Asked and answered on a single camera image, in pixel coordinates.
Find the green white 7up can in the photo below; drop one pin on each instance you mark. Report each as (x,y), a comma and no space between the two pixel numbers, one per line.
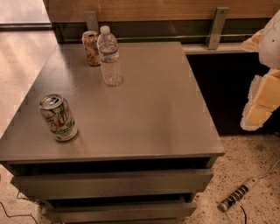
(58,117)

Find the grey drawer cabinet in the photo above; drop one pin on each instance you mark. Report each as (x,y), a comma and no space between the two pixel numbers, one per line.
(156,120)

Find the right metal bracket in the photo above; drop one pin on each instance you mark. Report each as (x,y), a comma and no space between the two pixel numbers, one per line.
(218,22)

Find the orange soda can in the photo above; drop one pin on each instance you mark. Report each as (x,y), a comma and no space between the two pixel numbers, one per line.
(89,40)

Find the grey drawer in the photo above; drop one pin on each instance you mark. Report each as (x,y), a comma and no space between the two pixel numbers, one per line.
(114,184)
(143,212)

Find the grey upper drawer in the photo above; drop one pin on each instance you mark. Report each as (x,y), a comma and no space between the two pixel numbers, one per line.
(114,184)

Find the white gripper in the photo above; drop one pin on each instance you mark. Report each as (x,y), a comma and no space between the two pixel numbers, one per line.
(271,44)

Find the clear plastic water bottle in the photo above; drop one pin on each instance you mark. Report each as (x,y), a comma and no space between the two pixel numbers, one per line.
(109,57)

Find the left metal bracket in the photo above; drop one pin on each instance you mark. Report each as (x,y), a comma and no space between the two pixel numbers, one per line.
(91,20)

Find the white power strip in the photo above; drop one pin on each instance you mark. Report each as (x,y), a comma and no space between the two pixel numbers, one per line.
(238,194)

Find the metal bracket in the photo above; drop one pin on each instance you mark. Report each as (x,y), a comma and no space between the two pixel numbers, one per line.
(218,22)
(91,20)

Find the grey lower drawer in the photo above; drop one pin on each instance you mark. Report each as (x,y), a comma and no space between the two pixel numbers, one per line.
(143,212)

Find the wooden wall counter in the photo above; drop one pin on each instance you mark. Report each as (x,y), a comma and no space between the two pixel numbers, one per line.
(186,21)

